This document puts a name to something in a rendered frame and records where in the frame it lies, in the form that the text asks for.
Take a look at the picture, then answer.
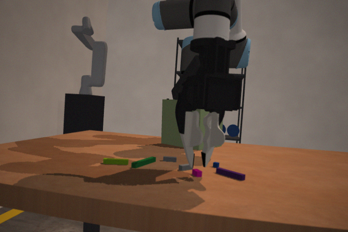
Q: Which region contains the purple rod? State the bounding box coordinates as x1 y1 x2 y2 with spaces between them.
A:
216 168 246 181

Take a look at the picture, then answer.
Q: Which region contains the magenta block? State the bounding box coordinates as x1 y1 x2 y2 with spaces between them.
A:
192 169 202 177

